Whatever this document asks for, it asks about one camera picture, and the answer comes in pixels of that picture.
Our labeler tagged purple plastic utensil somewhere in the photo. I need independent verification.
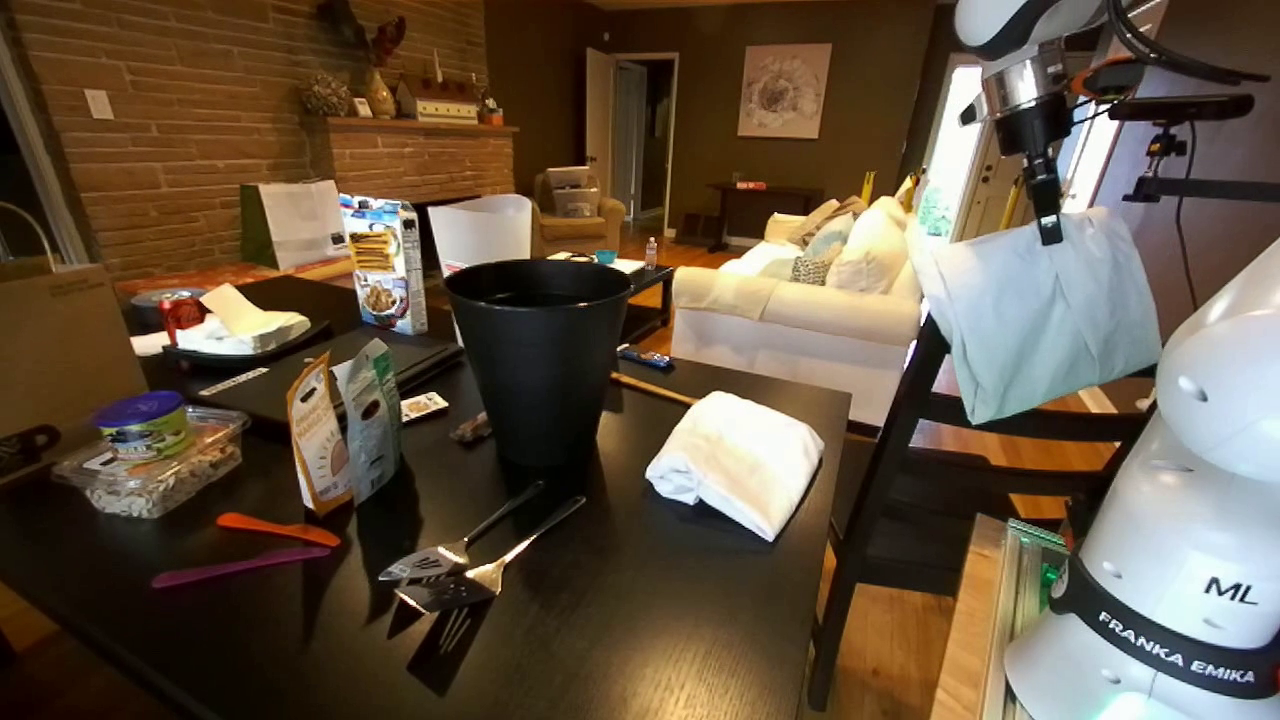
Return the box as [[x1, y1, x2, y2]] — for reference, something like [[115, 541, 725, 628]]
[[147, 550, 331, 591]]

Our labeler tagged folded white napkin stack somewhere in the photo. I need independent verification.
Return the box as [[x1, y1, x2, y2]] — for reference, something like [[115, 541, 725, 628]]
[[174, 286, 310, 356]]

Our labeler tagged metal spatula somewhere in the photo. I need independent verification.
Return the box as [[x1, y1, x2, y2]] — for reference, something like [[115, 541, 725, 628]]
[[375, 480, 542, 584]]

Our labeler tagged brown white snack pouch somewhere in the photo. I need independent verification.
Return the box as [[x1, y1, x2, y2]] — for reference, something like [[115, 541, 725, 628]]
[[284, 356, 352, 515]]

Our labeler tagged clear plastic food container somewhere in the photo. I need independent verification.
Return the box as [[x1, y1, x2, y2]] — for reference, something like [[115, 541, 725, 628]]
[[53, 409, 246, 522]]

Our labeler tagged green white snack pouch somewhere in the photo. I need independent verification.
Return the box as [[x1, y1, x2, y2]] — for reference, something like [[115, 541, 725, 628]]
[[331, 340, 400, 504]]

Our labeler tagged brown paper bag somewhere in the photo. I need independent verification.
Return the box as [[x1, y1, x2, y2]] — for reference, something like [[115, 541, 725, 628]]
[[0, 263, 147, 436]]

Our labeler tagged colourful food box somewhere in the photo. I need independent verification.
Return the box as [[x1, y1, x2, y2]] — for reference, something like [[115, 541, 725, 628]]
[[341, 198, 426, 338]]

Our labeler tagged orange plastic utensil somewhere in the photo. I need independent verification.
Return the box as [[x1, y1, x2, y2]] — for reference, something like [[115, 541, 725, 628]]
[[214, 513, 341, 550]]

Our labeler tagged black wooden chair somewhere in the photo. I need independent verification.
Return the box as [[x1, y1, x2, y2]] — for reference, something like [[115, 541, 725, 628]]
[[809, 321, 1147, 714]]

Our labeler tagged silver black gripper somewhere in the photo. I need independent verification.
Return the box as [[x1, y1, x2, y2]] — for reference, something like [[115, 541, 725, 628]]
[[985, 46, 1072, 243]]

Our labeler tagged thin white cloth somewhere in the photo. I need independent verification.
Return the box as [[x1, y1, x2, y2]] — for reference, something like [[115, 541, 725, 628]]
[[910, 208, 1161, 426]]

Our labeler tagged wall picture frame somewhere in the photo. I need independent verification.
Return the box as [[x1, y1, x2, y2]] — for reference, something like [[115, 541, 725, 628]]
[[734, 46, 832, 142]]

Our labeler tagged white paper bag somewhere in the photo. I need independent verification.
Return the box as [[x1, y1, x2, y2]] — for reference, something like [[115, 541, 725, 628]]
[[259, 182, 345, 274]]

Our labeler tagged white couch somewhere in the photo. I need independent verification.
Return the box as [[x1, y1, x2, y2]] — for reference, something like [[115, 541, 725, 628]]
[[673, 198, 920, 429]]

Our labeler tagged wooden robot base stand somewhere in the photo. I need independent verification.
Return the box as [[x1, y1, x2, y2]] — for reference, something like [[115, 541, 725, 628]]
[[929, 515, 1063, 720]]

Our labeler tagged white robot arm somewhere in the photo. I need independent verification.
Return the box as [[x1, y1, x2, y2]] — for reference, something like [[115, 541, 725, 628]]
[[932, 0, 1280, 720]]

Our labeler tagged blue lidded jar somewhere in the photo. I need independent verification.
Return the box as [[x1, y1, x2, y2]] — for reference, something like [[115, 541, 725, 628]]
[[96, 387, 193, 462]]

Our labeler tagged thick white towel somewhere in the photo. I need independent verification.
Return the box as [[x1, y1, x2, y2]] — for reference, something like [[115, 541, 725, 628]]
[[642, 394, 825, 545]]

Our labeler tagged black plastic bin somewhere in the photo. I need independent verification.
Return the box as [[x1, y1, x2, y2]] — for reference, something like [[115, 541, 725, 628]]
[[444, 260, 632, 483]]

